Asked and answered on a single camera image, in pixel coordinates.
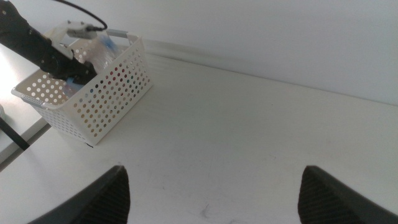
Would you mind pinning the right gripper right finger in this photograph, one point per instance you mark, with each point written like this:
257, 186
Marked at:
329, 202

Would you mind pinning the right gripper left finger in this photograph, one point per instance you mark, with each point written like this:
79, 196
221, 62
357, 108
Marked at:
99, 202

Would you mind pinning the clear water bottle blue cap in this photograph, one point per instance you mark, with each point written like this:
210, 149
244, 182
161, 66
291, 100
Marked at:
104, 53

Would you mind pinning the white perforated plastic basket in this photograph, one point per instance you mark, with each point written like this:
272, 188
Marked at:
112, 93

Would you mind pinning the black slanted bar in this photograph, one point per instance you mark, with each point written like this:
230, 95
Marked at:
14, 135

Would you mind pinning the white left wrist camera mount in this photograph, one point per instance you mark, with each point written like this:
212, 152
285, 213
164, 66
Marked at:
79, 31

